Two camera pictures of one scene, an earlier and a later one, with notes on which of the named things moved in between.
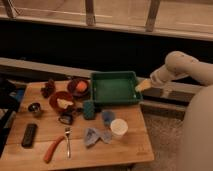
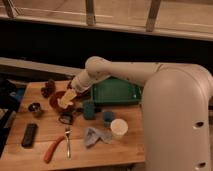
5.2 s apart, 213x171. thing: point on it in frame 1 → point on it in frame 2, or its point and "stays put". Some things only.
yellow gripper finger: (143, 85) → (67, 96)
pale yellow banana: (64, 103) stays put
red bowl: (61, 101) stays put
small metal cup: (34, 107) stays put
